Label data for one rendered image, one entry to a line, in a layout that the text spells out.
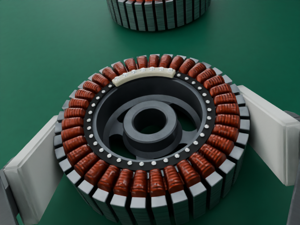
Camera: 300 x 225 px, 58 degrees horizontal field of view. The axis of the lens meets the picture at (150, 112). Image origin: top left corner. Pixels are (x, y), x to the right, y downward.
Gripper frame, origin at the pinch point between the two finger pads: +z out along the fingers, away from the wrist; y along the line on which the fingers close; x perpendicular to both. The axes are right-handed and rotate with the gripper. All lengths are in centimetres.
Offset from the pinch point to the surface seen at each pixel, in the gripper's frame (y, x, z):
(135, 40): -0.5, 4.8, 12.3
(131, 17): -0.5, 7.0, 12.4
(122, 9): -1.2, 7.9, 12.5
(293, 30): 13.9, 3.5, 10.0
